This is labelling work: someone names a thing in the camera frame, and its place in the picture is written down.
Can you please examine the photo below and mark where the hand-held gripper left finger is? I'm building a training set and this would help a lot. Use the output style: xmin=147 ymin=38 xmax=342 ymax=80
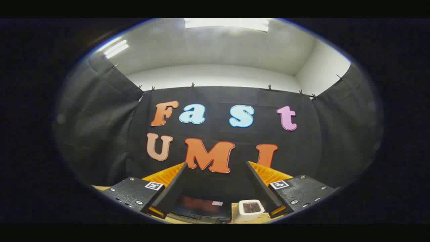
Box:
xmin=101 ymin=162 xmax=188 ymax=219

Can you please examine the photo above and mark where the narrow ceiling light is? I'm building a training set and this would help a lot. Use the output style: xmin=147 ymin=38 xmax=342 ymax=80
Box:
xmin=103 ymin=40 xmax=129 ymax=59

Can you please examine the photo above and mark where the row of small cloth clips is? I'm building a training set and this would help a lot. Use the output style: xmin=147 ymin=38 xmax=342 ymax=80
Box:
xmin=113 ymin=62 xmax=345 ymax=101

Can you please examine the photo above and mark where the white pop-up toaster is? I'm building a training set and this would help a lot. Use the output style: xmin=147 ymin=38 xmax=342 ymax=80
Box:
xmin=233 ymin=200 xmax=266 ymax=222

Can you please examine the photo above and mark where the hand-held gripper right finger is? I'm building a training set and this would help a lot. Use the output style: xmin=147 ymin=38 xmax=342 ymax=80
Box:
xmin=245 ymin=161 xmax=336 ymax=218

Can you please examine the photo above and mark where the black toaster oven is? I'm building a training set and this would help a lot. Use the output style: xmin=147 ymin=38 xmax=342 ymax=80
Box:
xmin=167 ymin=196 xmax=232 ymax=224

